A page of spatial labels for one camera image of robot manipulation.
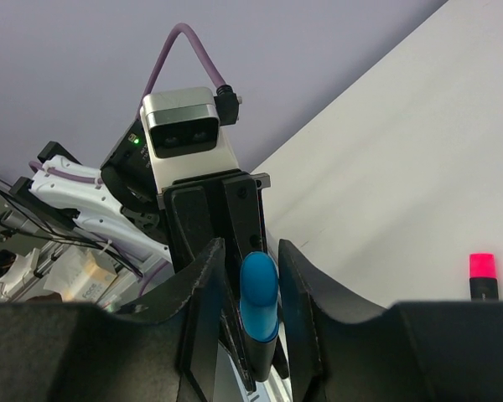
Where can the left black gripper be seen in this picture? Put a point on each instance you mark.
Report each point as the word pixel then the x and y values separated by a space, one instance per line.
pixel 225 205

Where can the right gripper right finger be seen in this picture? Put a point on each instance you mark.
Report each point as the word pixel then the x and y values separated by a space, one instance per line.
pixel 342 347

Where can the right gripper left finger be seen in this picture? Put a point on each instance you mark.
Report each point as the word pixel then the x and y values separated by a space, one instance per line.
pixel 79 352

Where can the black blue highlighter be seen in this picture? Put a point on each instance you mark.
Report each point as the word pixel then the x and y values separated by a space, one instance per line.
pixel 260 356

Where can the blue cap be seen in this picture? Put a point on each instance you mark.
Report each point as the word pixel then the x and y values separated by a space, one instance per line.
pixel 258 303

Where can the black pink highlighter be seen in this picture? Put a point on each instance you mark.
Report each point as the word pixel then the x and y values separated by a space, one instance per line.
pixel 483 282

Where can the pink cap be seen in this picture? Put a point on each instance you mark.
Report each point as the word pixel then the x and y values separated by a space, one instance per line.
pixel 482 265

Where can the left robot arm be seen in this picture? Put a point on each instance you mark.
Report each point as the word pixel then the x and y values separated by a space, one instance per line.
pixel 115 204

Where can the cardboard boxes in background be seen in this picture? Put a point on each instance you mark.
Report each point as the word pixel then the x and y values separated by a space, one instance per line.
pixel 80 275

